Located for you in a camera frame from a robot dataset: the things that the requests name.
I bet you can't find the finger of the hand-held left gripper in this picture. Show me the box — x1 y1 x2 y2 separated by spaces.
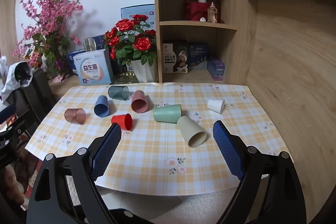
0 104 17 125
0 109 31 142

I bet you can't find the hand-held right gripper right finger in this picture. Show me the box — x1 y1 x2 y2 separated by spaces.
213 120 307 224

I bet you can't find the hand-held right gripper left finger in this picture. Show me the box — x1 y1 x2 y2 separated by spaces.
26 123 122 224

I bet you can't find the beige cup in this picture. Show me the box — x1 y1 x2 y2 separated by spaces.
177 115 207 148

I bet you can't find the person's left forearm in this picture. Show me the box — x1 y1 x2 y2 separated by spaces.
0 165 27 210

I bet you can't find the red cup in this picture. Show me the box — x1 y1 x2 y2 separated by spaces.
111 113 133 131

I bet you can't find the white cup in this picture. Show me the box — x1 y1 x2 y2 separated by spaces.
207 99 225 114

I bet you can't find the blue cup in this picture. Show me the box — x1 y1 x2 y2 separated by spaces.
94 95 111 118

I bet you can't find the brown translucent cup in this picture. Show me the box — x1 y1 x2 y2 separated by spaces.
64 108 87 125

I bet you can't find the dark green translucent cup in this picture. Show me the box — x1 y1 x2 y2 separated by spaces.
108 86 129 101

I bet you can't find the pink cup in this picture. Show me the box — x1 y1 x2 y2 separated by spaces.
131 90 148 113

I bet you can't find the light green cup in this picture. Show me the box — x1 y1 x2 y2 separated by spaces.
153 104 182 123

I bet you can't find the white cloth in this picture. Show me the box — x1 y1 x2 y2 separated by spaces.
1 61 33 104

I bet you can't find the black chair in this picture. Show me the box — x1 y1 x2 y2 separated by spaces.
14 68 58 132

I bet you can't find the yellow checked floral tablecloth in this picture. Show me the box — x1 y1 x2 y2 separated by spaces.
25 82 293 195

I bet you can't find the shiny green tray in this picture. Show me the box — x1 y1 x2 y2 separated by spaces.
113 72 137 84

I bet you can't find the purple box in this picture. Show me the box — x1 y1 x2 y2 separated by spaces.
207 57 226 81

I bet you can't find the light blue carton box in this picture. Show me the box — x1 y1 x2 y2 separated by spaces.
73 49 114 86

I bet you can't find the white faceted flower pot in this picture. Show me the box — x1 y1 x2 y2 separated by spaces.
130 59 159 83

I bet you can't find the dark blue box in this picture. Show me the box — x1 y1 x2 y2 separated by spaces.
188 42 210 70

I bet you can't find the pink blossom artificial plant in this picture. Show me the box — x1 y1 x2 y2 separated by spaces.
13 0 84 80

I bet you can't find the black and beige snack box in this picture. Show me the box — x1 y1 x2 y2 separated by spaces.
163 40 189 74

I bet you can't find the steel tumbler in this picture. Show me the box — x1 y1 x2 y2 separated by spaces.
83 37 96 52

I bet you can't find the red rose artificial plant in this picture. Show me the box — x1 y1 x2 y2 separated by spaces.
103 14 158 67

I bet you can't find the glass perfume bottle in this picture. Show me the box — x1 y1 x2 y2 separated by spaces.
207 2 218 23

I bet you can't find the white and blue box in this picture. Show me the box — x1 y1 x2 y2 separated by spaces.
121 4 156 30

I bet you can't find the wooden shelf unit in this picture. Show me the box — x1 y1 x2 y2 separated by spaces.
153 0 259 84

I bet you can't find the red basket with handle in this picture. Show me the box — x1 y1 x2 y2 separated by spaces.
184 0 221 22

